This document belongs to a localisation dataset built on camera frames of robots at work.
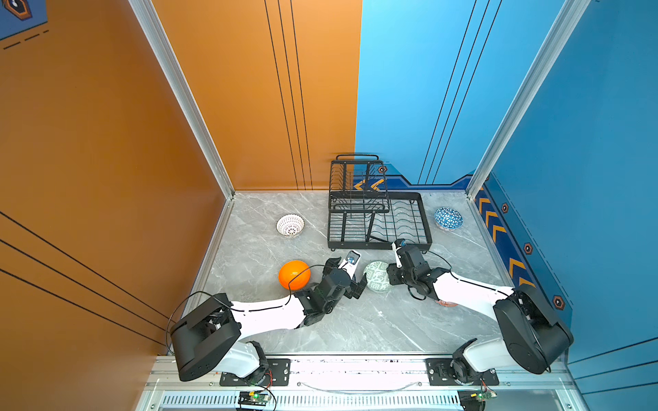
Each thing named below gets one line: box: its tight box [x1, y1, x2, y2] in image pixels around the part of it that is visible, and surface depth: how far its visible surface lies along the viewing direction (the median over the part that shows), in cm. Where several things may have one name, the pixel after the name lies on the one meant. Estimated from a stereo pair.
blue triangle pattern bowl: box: [433, 206, 464, 232], surface depth 111 cm
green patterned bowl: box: [363, 260, 392, 294], surface depth 93 cm
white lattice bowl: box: [275, 213, 306, 238], surface depth 107 cm
